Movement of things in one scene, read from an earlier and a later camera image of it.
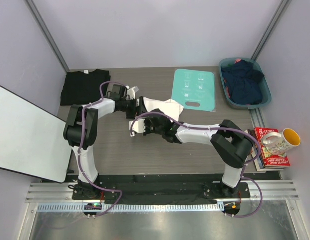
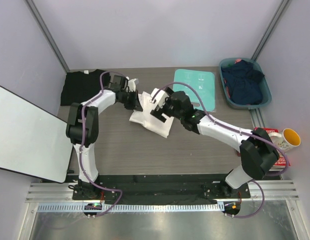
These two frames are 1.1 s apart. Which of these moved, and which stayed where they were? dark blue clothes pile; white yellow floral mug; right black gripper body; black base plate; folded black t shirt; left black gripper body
Moved: right black gripper body; left black gripper body
Stayed: white yellow floral mug; folded black t shirt; black base plate; dark blue clothes pile
